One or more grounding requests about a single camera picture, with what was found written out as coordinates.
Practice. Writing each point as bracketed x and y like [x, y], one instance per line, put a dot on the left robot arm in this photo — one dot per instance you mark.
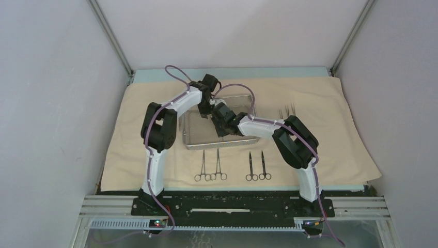
[159, 129]

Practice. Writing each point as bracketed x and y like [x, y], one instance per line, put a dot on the metal hemostat clamp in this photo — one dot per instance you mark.
[203, 174]
[218, 174]

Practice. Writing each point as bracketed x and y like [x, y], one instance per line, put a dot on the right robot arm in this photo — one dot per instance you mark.
[296, 144]

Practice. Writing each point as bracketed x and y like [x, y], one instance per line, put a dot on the beige cloth wrap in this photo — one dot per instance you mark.
[318, 102]

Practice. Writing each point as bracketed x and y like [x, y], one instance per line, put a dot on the metal surgical instrument tray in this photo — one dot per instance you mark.
[200, 134]

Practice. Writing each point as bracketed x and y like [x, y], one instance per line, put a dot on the metal surgical scissors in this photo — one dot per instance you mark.
[264, 175]

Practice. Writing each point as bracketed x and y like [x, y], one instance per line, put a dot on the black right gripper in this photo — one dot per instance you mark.
[220, 133]

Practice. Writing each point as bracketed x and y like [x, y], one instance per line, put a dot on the aluminium frame rail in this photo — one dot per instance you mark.
[115, 212]

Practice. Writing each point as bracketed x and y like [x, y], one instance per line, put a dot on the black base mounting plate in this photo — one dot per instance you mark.
[286, 203]

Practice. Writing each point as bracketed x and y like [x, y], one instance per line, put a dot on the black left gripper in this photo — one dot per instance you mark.
[204, 113]

